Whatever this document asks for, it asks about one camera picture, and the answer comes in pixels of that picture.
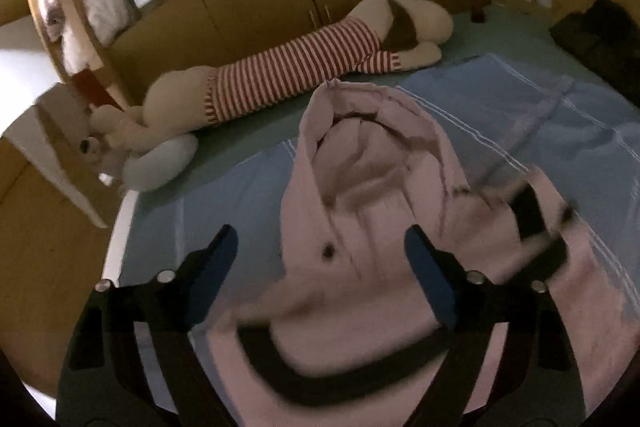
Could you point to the pink hooded coat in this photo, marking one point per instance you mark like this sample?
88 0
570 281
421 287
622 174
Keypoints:
360 167

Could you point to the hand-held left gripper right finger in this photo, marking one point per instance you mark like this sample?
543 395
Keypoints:
425 269

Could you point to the blue striped bed sheet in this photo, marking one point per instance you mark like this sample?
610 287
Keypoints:
525 97

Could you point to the white stuffed bags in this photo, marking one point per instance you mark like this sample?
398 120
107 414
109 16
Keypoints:
102 4

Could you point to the dark green jacket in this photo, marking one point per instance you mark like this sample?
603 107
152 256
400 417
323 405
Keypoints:
600 37

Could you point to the grey neck pillow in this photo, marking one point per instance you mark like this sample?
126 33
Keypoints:
160 162

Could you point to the red cloth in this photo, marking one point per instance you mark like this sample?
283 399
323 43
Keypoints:
95 88

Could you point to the curved wooden bed board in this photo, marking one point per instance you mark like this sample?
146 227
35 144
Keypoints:
35 267

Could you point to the small dark cup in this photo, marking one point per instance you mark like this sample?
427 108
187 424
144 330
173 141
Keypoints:
478 15

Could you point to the white hanging towel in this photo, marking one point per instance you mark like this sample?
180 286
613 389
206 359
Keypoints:
55 162

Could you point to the small beige plush toy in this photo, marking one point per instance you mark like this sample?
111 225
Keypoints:
100 142

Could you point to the striped plush dog toy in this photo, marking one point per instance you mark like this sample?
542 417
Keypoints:
300 67

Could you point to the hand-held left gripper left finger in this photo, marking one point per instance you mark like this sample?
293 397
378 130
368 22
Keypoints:
217 259

